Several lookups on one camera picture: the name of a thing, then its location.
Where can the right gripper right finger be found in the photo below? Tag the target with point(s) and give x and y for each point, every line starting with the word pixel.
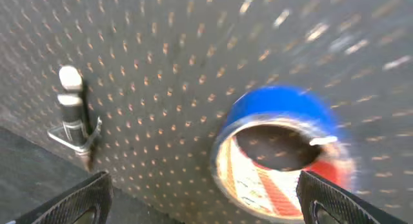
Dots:
pixel 322 195

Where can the pliers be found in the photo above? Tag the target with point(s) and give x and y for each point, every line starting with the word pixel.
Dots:
pixel 71 111

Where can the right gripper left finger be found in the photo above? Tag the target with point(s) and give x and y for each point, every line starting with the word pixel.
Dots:
pixel 84 201

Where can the roll of blue tape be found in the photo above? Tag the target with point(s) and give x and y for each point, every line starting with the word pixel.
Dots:
pixel 274 101

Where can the black pegboard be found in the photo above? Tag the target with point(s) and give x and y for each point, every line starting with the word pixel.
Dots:
pixel 180 49

